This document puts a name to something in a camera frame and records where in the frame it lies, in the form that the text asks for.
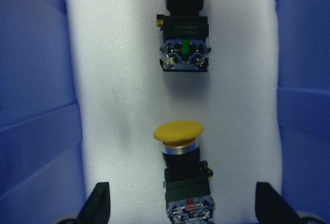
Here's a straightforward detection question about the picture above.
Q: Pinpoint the yellow mushroom push button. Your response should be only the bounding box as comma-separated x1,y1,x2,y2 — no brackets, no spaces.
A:
153,120,215,223

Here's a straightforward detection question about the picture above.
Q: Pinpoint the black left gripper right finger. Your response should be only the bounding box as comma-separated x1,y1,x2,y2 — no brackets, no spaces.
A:
255,182,302,223

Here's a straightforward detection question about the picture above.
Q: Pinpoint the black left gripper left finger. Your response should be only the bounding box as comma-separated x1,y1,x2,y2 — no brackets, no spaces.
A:
76,182,111,224

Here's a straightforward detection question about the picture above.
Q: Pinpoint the red mushroom push button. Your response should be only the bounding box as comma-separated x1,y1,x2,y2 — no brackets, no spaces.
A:
156,0,211,72

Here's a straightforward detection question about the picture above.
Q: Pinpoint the white foam pad source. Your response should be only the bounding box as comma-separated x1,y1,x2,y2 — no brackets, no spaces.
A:
67,0,282,223

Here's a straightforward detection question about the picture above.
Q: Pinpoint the blue source bin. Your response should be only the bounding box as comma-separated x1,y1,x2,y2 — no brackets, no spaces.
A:
1,0,329,223

